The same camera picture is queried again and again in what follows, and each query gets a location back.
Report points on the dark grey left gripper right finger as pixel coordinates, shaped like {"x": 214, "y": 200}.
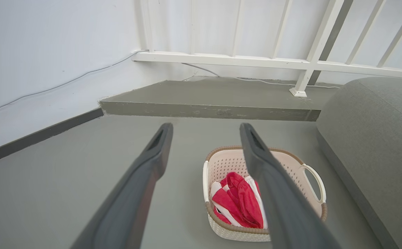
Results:
{"x": 284, "y": 204}

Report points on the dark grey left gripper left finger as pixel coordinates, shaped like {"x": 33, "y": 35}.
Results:
{"x": 131, "y": 200}

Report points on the cream perforated plastic laundry basket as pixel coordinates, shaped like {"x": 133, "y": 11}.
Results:
{"x": 228, "y": 162}

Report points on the red and white garment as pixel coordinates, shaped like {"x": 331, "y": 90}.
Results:
{"x": 237, "y": 204}

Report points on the dark grey baseboard strip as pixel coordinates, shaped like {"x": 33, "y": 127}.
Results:
{"x": 38, "y": 136}

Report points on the grey fabric sofa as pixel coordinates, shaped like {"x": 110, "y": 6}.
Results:
{"x": 377, "y": 138}

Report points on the raised grey concrete step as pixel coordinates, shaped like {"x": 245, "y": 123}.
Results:
{"x": 214, "y": 97}

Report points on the white metal railing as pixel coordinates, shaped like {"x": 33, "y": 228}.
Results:
{"x": 256, "y": 62}

